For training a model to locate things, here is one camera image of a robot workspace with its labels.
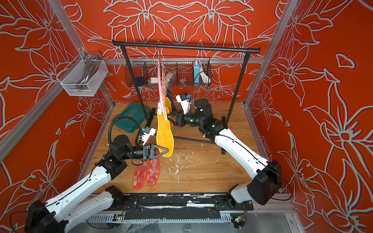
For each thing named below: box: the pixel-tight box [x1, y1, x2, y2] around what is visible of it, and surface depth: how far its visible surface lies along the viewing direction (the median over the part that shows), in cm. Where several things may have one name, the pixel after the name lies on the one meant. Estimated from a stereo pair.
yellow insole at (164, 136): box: [156, 109, 175, 158], surface depth 66 cm
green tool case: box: [111, 101, 152, 134], surface depth 103 cm
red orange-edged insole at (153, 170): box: [146, 156, 161, 187], surface depth 85 cm
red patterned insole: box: [133, 159, 149, 191], surface depth 83 cm
